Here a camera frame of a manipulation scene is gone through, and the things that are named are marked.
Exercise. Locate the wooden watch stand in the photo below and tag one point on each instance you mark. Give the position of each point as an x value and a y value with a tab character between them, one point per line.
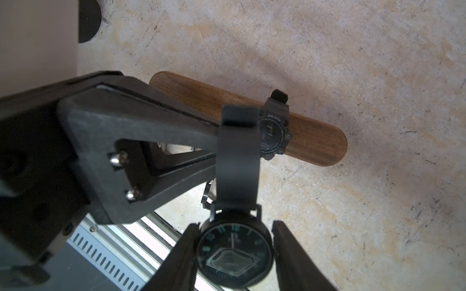
312	141

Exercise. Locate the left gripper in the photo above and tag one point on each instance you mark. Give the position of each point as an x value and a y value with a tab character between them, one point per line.
42	197

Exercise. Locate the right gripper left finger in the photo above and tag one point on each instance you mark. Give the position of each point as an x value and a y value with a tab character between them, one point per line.
179	270

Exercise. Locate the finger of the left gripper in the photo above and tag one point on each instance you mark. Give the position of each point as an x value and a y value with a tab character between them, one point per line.
137	147

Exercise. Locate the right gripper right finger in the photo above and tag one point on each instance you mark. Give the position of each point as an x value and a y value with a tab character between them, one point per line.
295	269

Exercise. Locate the black round alarm clock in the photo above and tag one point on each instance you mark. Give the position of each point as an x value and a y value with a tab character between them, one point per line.
89	20

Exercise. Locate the black rugged sport watch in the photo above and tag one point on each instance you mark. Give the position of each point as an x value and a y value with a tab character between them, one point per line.
273	121

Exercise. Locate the black round face watch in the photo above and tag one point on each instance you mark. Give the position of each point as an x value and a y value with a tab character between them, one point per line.
235	248

